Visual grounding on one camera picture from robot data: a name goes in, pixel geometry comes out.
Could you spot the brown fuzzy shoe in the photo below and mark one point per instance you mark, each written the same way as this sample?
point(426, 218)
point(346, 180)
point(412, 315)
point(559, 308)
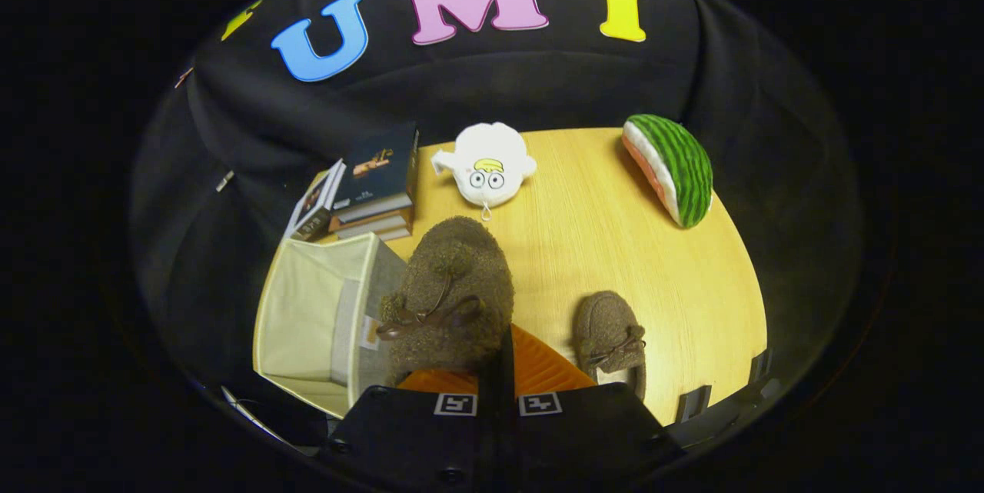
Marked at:
point(453, 270)
point(603, 320)

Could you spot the watermelon slice plush toy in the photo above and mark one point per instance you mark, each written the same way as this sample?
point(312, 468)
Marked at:
point(680, 166)

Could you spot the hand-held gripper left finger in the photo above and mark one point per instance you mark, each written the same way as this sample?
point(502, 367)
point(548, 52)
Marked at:
point(400, 431)

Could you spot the orange cloth clip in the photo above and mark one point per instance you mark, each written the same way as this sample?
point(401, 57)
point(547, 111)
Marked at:
point(183, 78)

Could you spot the silver cloth clip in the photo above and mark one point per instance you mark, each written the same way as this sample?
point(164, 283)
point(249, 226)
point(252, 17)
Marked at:
point(224, 181)

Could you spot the brown book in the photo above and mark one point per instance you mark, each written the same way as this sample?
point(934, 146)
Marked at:
point(369, 228)

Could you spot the white plush toy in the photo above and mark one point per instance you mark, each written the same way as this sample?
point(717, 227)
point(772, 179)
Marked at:
point(492, 147)

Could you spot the dark blue book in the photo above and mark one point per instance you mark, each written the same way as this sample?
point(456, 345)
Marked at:
point(377, 166)

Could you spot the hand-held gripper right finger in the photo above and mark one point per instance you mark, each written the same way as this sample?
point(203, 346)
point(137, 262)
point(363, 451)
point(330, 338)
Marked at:
point(506, 378)

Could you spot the white book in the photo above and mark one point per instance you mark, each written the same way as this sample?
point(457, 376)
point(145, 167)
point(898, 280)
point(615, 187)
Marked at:
point(311, 208)

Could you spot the grey fabric storage box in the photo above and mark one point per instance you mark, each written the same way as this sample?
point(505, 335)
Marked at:
point(300, 308)

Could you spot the black backdrop cloth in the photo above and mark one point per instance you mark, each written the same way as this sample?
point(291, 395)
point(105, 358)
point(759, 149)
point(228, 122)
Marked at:
point(538, 78)

